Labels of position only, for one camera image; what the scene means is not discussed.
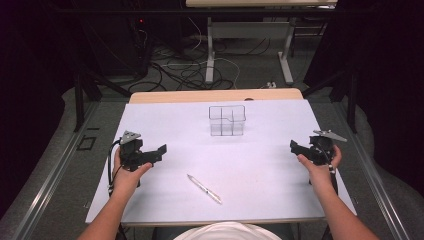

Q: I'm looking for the black metal stand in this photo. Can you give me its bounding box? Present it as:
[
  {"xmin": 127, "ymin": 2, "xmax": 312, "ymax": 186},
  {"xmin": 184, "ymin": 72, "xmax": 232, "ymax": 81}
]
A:
[
  {"xmin": 73, "ymin": 63, "xmax": 133, "ymax": 133},
  {"xmin": 301, "ymin": 68, "xmax": 359, "ymax": 134}
]

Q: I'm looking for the white desk with metal legs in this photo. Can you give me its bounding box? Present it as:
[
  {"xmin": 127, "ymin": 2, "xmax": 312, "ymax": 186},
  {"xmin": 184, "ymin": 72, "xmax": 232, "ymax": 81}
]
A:
[{"xmin": 185, "ymin": 0, "xmax": 339, "ymax": 86}]

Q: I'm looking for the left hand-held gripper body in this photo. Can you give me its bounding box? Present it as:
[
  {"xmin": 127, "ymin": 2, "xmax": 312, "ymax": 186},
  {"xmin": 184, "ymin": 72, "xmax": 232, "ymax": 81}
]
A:
[{"xmin": 118, "ymin": 130, "xmax": 160, "ymax": 173}]

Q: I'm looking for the tangle of black floor cables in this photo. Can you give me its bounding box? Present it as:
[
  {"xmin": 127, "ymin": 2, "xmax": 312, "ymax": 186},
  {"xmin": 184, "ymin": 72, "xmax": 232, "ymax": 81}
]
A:
[{"xmin": 128, "ymin": 29, "xmax": 271, "ymax": 93}]

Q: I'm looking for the person's left hand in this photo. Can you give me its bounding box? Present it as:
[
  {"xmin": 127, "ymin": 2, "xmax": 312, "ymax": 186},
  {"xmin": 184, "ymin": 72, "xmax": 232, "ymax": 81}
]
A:
[{"xmin": 112, "ymin": 147, "xmax": 153, "ymax": 199}]

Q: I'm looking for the person's right hand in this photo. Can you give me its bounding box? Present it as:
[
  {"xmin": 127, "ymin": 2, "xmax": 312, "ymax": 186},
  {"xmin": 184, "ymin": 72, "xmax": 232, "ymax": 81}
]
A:
[{"xmin": 296, "ymin": 144, "xmax": 343, "ymax": 194}]

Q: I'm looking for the clear plastic organizer box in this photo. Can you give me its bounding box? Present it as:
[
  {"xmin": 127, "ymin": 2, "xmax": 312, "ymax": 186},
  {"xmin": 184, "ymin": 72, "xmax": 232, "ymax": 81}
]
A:
[{"xmin": 208, "ymin": 104, "xmax": 247, "ymax": 137}]

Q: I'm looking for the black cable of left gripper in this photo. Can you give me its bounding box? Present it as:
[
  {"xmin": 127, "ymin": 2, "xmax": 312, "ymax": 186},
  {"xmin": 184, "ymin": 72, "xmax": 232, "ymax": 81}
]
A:
[{"xmin": 106, "ymin": 139, "xmax": 122, "ymax": 197}]

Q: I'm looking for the white pen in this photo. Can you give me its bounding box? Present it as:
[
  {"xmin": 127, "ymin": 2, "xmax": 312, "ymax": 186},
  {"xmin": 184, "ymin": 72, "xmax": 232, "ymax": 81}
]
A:
[{"xmin": 186, "ymin": 173, "xmax": 223, "ymax": 205}]

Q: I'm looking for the white floor cable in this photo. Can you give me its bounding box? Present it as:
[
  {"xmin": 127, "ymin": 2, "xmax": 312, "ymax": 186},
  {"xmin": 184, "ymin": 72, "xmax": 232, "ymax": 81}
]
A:
[{"xmin": 186, "ymin": 16, "xmax": 242, "ymax": 90}]

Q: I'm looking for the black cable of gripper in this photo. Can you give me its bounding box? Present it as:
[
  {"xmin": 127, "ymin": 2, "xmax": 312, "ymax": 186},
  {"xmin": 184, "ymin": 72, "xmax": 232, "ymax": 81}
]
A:
[
  {"xmin": 106, "ymin": 139, "xmax": 122, "ymax": 197},
  {"xmin": 308, "ymin": 151, "xmax": 339, "ymax": 196}
]

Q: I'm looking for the white paper sheet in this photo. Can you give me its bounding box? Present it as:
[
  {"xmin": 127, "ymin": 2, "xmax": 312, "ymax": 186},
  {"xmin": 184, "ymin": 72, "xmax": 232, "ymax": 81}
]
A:
[{"xmin": 85, "ymin": 99, "xmax": 357, "ymax": 224}]

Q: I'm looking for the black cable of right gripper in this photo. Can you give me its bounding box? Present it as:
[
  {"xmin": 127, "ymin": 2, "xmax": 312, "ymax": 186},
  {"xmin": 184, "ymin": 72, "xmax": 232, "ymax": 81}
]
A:
[{"xmin": 308, "ymin": 151, "xmax": 339, "ymax": 196}]

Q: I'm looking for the dark equipment rack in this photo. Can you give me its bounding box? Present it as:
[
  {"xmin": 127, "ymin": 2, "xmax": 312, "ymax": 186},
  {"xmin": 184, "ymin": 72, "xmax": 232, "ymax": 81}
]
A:
[{"xmin": 71, "ymin": 0, "xmax": 154, "ymax": 78}]

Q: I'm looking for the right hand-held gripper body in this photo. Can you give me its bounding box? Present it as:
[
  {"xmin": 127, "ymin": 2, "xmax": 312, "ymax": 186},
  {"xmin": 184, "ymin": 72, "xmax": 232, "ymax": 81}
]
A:
[{"xmin": 296, "ymin": 129, "xmax": 348, "ymax": 167}]

